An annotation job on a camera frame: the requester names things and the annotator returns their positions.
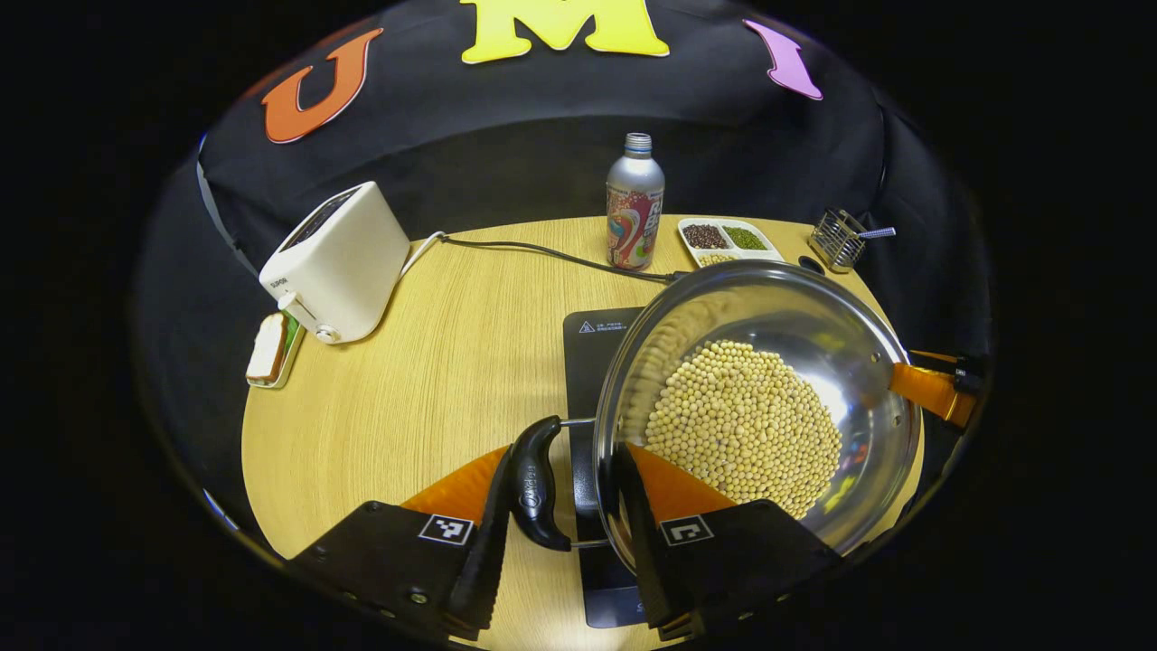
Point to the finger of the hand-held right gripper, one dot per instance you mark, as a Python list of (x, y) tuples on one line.
[(940, 360), (935, 395)]

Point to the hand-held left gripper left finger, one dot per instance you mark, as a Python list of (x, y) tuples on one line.
[(484, 561)]

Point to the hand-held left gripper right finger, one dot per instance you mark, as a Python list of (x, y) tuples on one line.
[(637, 561)]

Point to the stainless steel pot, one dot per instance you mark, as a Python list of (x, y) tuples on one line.
[(786, 307)]

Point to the black induction cooktop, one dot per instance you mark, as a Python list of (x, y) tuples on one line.
[(592, 362)]

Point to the pile of soybeans in pot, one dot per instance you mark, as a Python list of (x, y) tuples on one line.
[(741, 416)]

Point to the white divided dish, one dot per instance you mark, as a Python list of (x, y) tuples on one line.
[(773, 253)]

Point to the pile of green beans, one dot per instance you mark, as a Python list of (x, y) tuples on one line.
[(746, 238)]

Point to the small pile of yellow beans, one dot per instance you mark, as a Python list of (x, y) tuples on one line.
[(716, 260)]

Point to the pile of dark red beans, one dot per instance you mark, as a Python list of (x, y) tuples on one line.
[(705, 237)]

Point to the small green plate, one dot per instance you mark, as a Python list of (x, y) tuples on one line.
[(294, 339)]

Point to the toast sandwich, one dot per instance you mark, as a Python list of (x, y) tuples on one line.
[(267, 348)]

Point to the white toaster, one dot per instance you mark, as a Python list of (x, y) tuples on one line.
[(352, 262)]

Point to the silver drink bottle colourful label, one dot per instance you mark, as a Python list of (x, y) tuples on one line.
[(634, 199)]

